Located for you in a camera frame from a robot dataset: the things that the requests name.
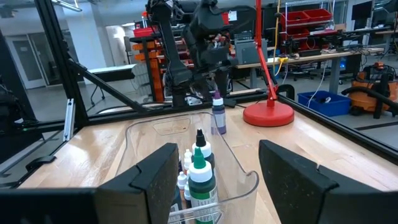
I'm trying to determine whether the glass door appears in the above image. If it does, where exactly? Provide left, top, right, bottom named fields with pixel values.
left=6, top=32, right=47, bottom=90

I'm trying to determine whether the red desk lamp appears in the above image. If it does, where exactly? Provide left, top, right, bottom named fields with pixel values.
left=242, top=0, right=295, bottom=128

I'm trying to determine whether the wooden workbench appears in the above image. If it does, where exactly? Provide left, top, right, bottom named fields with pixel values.
left=234, top=46, right=385, bottom=94

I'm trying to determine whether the grey equipment box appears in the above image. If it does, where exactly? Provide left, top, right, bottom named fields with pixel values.
left=234, top=39, right=269, bottom=65

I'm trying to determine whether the large green-capped colouring bottle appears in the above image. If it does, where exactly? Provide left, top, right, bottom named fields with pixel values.
left=188, top=147, right=218, bottom=224

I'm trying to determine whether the silver aluminium bar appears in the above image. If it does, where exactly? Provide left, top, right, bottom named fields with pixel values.
left=62, top=98, right=76, bottom=142

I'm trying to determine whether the clear plastic bin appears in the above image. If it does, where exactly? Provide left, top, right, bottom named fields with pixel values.
left=116, top=111, right=260, bottom=224

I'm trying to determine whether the white cable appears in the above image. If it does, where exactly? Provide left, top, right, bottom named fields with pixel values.
left=306, top=60, right=329, bottom=108

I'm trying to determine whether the dark wall monitor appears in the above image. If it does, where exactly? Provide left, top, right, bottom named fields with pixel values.
left=351, top=0, right=374, bottom=21

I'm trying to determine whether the yellow cable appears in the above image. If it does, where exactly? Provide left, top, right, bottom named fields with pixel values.
left=272, top=0, right=289, bottom=77

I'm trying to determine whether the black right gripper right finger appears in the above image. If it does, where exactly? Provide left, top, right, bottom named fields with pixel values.
left=259, top=139, right=398, bottom=224

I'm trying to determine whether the black aluminium rig frame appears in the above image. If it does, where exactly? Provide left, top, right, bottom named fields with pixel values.
left=0, top=0, right=398, bottom=190

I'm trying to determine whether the large black-capped colouring bottle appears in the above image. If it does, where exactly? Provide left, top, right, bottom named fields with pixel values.
left=192, top=128, right=216, bottom=170

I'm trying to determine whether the white table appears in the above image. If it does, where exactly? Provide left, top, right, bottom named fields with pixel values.
left=88, top=63, right=137, bottom=83

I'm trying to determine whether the red storage bin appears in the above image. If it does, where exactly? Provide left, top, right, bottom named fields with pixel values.
left=285, top=11, right=308, bottom=26
left=133, top=27, right=156, bottom=38
left=287, top=27, right=311, bottom=40
left=304, top=8, right=333, bottom=23

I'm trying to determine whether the small white-capped dropper bottle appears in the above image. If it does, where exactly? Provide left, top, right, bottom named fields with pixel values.
left=183, top=148, right=193, bottom=170

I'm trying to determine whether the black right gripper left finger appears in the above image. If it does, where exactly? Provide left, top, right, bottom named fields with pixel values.
left=0, top=142, right=180, bottom=224

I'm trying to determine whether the orange parts drawer cabinet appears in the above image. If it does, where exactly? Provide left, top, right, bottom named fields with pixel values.
left=132, top=40, right=165, bottom=103

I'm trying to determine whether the blue plastic storage bin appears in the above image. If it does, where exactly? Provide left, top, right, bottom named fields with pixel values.
left=297, top=90, right=352, bottom=118

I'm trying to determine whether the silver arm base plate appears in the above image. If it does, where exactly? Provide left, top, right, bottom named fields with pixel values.
left=185, top=96, right=205, bottom=107

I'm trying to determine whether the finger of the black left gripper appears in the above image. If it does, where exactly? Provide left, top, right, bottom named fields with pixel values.
left=195, top=74, right=215, bottom=100
left=216, top=67, right=233, bottom=100

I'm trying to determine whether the large purple-capped colouring bottle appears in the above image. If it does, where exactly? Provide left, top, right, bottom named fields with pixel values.
left=211, top=90, right=227, bottom=135

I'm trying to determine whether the orange shop vacuum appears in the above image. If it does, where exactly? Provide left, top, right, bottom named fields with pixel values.
left=341, top=61, right=398, bottom=119

